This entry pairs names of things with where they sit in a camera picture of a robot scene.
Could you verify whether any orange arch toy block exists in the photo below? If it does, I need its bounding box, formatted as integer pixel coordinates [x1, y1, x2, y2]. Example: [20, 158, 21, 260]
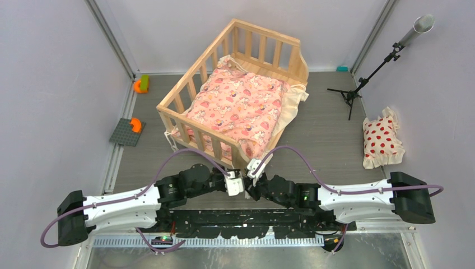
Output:
[129, 118, 143, 133]

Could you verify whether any small teal block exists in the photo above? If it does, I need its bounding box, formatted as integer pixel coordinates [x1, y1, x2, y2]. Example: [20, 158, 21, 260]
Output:
[336, 66, 349, 72]

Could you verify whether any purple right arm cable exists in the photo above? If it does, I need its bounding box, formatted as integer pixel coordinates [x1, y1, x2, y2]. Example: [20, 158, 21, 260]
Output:
[250, 145, 445, 254]

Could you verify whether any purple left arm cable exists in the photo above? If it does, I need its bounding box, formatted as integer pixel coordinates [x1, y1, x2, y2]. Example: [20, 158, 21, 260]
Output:
[40, 148, 231, 254]

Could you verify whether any wooden slatted pet bed frame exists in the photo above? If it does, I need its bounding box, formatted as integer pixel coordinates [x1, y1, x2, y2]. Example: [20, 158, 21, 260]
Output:
[157, 19, 309, 169]

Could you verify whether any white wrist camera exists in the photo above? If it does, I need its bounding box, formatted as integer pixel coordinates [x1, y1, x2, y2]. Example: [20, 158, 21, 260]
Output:
[224, 169, 244, 197]
[246, 159, 266, 180]

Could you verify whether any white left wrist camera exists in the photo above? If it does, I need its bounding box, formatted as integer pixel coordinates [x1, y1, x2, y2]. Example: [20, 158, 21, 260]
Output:
[224, 169, 244, 197]

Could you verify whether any orange and green toy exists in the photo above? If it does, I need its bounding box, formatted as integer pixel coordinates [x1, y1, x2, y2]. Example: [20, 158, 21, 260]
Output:
[133, 75, 150, 94]

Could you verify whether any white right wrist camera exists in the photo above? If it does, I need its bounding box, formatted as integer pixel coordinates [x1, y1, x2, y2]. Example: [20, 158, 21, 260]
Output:
[246, 159, 266, 180]

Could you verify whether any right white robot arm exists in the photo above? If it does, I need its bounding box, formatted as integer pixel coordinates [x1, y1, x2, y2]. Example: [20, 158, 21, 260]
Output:
[244, 172, 436, 230]

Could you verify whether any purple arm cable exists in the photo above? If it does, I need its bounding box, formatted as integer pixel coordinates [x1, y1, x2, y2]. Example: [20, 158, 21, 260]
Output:
[250, 145, 445, 254]
[40, 148, 231, 254]

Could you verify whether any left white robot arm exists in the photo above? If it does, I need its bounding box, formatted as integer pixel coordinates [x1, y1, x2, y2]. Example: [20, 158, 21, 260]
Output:
[57, 164, 242, 247]

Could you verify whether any pink unicorn print cushion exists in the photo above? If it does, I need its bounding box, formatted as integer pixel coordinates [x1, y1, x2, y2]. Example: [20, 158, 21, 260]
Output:
[163, 54, 309, 175]

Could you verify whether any white strawberry print pillow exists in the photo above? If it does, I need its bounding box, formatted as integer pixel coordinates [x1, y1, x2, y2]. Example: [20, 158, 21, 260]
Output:
[362, 107, 406, 169]

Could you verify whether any grey building block plate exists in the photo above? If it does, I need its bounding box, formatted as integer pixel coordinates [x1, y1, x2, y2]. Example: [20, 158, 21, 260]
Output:
[109, 118, 146, 146]

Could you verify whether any microphone on black stand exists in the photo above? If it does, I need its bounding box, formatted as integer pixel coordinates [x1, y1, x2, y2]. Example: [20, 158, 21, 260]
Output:
[327, 15, 435, 120]

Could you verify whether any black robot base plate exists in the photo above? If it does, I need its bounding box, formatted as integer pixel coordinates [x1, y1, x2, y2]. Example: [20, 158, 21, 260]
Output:
[142, 209, 344, 239]

